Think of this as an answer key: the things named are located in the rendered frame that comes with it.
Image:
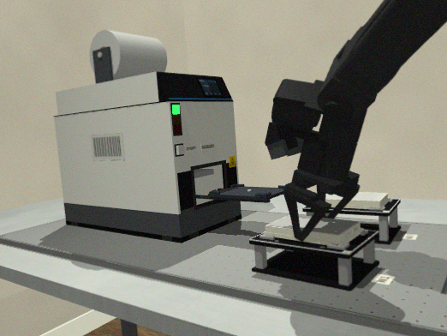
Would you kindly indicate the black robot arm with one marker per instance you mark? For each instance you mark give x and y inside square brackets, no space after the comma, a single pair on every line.
[369,61]

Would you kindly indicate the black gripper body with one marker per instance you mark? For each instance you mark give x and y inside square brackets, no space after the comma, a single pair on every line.
[335,173]

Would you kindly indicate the white multi-well plate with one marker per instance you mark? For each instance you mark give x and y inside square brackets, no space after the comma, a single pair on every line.
[363,200]

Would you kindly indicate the white label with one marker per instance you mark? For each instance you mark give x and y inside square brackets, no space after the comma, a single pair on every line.
[408,236]
[383,279]

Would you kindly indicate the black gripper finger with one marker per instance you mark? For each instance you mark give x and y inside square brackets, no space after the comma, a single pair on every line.
[318,206]
[340,206]

